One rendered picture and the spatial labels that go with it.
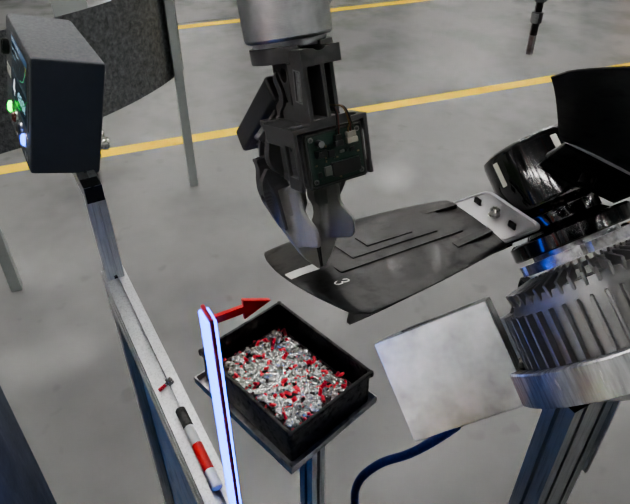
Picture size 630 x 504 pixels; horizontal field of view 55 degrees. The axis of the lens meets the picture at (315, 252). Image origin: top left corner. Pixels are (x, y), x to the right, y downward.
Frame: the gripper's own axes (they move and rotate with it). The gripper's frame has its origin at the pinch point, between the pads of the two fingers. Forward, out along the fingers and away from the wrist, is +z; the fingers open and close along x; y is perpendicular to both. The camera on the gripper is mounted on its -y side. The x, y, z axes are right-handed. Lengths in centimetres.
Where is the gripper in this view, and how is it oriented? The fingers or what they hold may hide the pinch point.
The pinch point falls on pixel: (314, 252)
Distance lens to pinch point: 60.6
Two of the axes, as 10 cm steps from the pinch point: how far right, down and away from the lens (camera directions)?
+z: 1.5, 9.1, 3.8
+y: 4.7, 2.7, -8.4
